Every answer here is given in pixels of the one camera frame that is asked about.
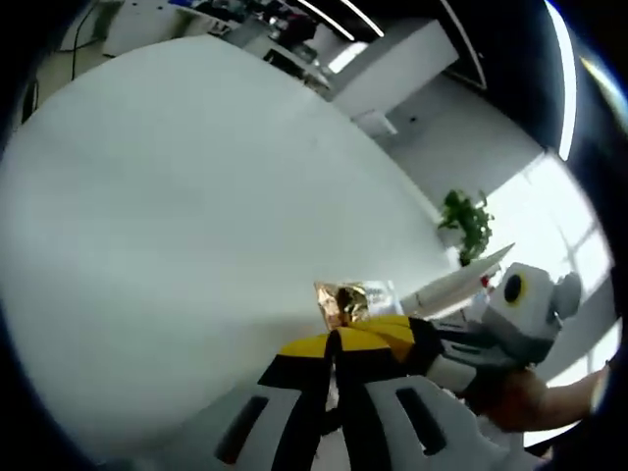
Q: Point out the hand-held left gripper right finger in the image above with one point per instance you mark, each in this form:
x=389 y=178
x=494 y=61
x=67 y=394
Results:
x=373 y=407

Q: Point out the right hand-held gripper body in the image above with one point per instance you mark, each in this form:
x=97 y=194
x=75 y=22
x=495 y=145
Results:
x=535 y=319

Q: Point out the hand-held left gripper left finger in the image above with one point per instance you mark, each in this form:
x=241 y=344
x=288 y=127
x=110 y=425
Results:
x=294 y=392

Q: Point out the tall white skincare tube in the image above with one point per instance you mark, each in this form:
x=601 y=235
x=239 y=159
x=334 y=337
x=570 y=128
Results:
x=451 y=287

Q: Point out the gold skincare sachet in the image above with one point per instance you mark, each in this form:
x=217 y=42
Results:
x=338 y=304

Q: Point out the person's right hand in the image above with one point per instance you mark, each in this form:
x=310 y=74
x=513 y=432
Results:
x=515 y=402

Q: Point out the potted green plant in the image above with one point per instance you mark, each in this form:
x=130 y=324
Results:
x=466 y=225

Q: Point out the white chair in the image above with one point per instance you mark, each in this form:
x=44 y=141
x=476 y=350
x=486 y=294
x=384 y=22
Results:
x=375 y=120

